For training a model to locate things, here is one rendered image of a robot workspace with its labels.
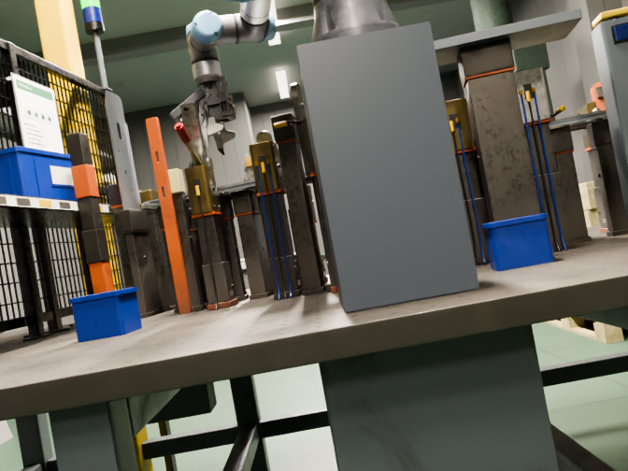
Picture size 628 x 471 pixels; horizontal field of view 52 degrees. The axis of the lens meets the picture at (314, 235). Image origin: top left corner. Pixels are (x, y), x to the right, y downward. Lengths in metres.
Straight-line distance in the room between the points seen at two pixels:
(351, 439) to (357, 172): 0.38
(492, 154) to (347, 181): 0.48
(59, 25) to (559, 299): 2.09
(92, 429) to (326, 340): 0.33
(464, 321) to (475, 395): 0.15
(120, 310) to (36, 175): 0.47
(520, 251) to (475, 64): 0.40
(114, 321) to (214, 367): 0.57
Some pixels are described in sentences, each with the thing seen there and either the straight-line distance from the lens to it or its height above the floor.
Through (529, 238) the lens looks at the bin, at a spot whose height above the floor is 0.75.
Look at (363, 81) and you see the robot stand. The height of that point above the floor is 1.03.
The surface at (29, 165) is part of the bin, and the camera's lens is 1.66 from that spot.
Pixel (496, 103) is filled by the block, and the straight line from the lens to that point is 1.37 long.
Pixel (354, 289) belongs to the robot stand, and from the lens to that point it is 0.94.
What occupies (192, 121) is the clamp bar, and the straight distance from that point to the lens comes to 1.64.
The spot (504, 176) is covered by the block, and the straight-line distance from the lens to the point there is 1.35.
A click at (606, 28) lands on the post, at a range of 1.44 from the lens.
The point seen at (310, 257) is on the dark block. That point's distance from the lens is 1.47.
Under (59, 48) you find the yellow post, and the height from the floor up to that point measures 1.67.
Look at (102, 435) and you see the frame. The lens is 0.91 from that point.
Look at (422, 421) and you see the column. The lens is 0.92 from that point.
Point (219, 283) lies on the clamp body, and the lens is 1.58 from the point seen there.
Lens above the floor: 0.80
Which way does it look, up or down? 1 degrees up
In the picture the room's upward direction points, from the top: 10 degrees counter-clockwise
